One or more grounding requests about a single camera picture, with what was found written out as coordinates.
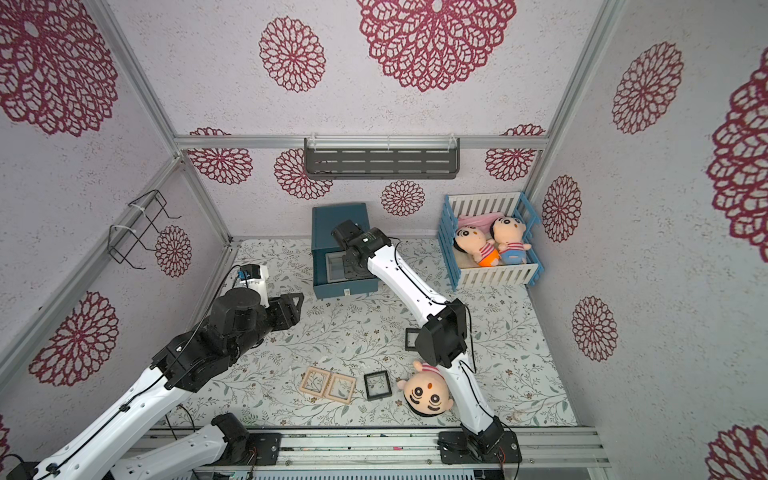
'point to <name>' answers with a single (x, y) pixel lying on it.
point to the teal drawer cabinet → (325, 216)
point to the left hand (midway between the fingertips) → (293, 300)
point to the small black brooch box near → (377, 385)
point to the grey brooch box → (335, 268)
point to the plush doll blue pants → (507, 234)
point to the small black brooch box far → (411, 335)
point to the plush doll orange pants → (489, 255)
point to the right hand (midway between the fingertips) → (370, 270)
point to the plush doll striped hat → (426, 391)
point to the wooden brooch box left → (315, 381)
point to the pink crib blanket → (483, 221)
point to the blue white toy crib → (486, 240)
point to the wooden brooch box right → (340, 388)
